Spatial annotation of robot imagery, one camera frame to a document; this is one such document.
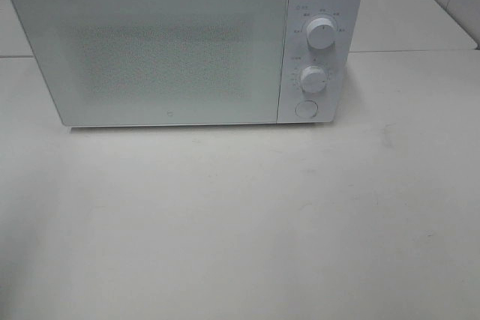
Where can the white upper power knob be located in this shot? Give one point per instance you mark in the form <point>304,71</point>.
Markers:
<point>321,32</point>

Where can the white timer knob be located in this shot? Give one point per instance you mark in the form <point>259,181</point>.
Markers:
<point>313,79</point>

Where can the white microwave door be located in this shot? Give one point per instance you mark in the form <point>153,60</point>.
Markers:
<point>154,62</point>

